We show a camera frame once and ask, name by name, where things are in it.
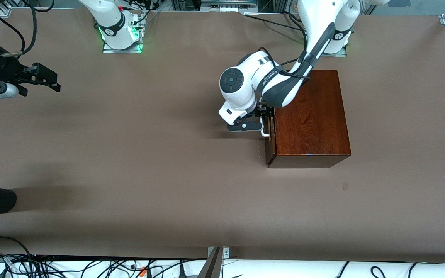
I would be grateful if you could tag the dark brown wooden cabinet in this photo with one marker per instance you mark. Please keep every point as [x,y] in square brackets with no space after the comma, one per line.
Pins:
[315,127]

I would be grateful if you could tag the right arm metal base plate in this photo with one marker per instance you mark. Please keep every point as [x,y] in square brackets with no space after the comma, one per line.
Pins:
[108,50]

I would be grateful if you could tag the dark metal beam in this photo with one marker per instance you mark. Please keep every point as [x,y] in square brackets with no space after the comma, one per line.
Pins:
[211,268]

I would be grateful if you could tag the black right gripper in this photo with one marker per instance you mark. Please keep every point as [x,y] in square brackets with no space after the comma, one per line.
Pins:
[7,70]

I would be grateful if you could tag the white power strip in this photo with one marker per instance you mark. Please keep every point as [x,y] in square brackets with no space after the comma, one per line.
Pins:
[228,7]

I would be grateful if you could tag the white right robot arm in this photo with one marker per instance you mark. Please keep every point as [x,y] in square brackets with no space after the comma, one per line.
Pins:
[110,19]

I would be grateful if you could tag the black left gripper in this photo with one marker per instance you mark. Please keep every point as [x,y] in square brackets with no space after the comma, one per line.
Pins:
[262,112]

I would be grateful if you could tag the silver metal bracket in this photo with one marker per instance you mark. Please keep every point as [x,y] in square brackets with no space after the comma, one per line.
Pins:
[226,253]

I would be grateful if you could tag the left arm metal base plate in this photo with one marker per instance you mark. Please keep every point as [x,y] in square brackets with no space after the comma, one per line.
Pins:
[343,53]

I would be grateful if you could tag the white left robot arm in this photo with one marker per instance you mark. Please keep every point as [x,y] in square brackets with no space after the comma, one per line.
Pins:
[242,88]

